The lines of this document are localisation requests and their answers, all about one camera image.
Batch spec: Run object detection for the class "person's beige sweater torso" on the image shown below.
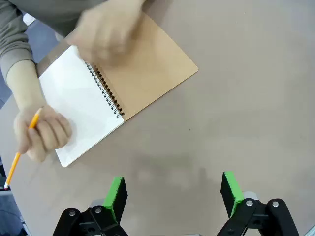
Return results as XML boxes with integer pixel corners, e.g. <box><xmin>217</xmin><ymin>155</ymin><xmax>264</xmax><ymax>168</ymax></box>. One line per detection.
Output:
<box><xmin>0</xmin><ymin>0</ymin><xmax>109</xmax><ymax>74</ymax></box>

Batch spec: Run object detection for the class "yellow pencil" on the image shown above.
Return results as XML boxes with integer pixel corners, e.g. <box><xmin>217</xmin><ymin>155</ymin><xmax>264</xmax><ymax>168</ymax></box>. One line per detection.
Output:
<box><xmin>3</xmin><ymin>108</ymin><xmax>42</xmax><ymax>190</ymax></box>

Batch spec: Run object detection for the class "person's right hand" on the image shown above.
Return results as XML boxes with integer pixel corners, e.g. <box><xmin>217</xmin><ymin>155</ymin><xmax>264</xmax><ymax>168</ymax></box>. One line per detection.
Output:
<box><xmin>13</xmin><ymin>104</ymin><xmax>73</xmax><ymax>163</ymax></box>

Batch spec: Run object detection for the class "person's left hand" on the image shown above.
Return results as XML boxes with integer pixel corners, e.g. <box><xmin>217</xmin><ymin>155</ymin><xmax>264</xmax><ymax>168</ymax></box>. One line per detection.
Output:
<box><xmin>66</xmin><ymin>0</ymin><xmax>148</xmax><ymax>67</ymax></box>

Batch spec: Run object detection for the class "white paper scrap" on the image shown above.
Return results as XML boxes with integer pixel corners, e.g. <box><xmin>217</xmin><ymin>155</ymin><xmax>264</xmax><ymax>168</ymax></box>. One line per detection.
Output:
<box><xmin>23</xmin><ymin>12</ymin><xmax>37</xmax><ymax>25</ymax></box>

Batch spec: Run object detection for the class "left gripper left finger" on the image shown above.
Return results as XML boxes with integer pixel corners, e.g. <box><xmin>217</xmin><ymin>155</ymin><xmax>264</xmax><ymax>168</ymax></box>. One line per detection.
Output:
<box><xmin>53</xmin><ymin>176</ymin><xmax>128</xmax><ymax>236</ymax></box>

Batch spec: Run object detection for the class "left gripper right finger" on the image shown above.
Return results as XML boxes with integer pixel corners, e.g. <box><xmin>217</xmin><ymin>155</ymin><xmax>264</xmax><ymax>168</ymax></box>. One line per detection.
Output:
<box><xmin>216</xmin><ymin>171</ymin><xmax>300</xmax><ymax>236</ymax></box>

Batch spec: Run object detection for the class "spiral notebook kraft cover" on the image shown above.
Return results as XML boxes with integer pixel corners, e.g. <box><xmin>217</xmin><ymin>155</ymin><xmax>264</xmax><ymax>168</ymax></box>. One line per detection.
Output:
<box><xmin>38</xmin><ymin>11</ymin><xmax>199</xmax><ymax>168</ymax></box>

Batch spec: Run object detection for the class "person's right forearm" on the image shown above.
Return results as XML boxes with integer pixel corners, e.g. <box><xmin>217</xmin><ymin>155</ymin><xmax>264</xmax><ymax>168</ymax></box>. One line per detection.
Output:
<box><xmin>4</xmin><ymin>59</ymin><xmax>47</xmax><ymax>113</ymax></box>

